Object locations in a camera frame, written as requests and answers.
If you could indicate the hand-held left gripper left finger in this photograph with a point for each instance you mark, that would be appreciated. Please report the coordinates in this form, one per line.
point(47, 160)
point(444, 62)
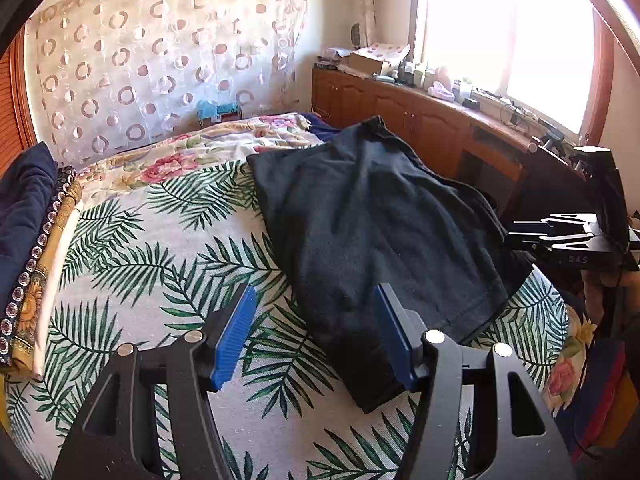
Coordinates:
point(232, 340)

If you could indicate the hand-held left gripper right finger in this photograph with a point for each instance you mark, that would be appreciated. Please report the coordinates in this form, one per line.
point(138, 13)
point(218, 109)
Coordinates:
point(397, 340)

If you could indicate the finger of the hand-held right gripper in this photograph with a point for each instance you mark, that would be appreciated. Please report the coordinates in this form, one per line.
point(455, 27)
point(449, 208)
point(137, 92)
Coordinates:
point(555, 241)
point(565, 225)

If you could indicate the black t-shirt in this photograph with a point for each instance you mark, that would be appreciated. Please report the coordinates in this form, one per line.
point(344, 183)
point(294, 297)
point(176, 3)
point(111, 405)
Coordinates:
point(360, 220)

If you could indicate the leaf-print blanket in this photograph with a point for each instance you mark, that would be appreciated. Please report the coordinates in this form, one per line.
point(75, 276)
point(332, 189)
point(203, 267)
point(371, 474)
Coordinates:
point(150, 285)

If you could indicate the navy floral quilt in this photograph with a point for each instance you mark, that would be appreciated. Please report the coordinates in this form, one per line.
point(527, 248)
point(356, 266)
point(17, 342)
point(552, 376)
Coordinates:
point(565, 370)

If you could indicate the pink white bundle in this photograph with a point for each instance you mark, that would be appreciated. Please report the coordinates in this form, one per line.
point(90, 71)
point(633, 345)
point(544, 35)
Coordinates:
point(442, 91)

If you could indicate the floral bed sheet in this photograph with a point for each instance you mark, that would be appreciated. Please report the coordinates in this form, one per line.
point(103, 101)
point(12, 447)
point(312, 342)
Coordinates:
point(200, 155)

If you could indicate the yellow floral folded cloth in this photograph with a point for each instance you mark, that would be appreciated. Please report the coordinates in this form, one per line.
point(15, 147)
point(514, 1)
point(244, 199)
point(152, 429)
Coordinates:
point(37, 300)

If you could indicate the window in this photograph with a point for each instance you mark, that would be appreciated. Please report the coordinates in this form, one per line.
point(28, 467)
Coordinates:
point(500, 25)

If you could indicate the wooden cabinet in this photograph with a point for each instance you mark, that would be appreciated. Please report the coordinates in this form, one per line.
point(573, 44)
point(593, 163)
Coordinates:
point(390, 110)

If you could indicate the row of small bottles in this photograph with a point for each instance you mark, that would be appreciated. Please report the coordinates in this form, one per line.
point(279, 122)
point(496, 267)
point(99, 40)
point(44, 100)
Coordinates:
point(417, 75)

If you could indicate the dark flower-trim folded cloth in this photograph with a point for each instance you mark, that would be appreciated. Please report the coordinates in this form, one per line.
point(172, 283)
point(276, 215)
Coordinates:
point(36, 252)

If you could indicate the navy blue cloth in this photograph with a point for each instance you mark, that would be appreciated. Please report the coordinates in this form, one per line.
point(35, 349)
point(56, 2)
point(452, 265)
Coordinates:
point(325, 130)

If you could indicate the navy folded cloth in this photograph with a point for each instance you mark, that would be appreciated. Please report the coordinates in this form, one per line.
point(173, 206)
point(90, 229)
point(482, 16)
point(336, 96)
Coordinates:
point(20, 210)

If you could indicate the cardboard box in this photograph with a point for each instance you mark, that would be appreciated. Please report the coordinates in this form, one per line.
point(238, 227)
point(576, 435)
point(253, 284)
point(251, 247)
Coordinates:
point(370, 62)

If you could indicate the small round fan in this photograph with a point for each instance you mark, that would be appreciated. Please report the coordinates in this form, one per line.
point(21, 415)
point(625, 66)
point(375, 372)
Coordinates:
point(357, 34)

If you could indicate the circle-pattern sheer curtain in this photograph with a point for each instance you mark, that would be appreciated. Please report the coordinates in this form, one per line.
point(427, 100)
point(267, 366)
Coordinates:
point(150, 60)

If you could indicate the beige window curtain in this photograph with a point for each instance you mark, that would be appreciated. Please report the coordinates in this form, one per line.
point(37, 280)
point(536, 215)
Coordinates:
point(370, 0)

